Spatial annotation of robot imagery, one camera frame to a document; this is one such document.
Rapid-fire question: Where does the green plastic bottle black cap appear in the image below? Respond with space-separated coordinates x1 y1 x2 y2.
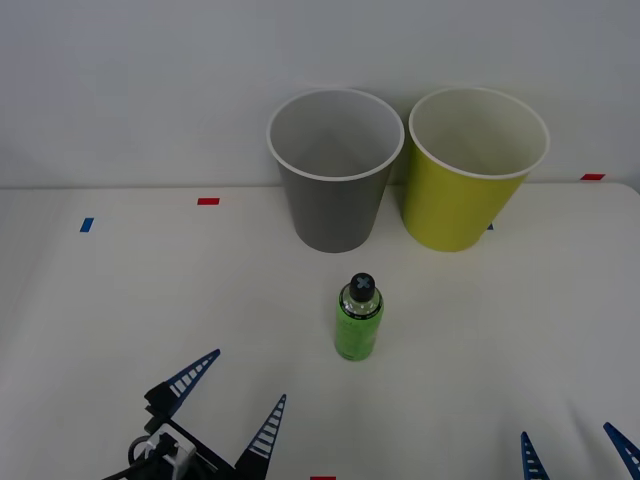
333 272 385 362

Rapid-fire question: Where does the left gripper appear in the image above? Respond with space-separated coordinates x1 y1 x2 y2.
143 348 288 480

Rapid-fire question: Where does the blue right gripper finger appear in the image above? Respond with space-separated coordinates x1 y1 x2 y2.
602 421 640 480
519 431 551 480

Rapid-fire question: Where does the grey plastic waste bin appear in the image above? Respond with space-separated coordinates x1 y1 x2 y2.
265 87 406 254

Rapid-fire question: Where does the yellow-green plastic waste bin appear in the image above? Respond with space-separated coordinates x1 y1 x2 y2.
401 87 551 253

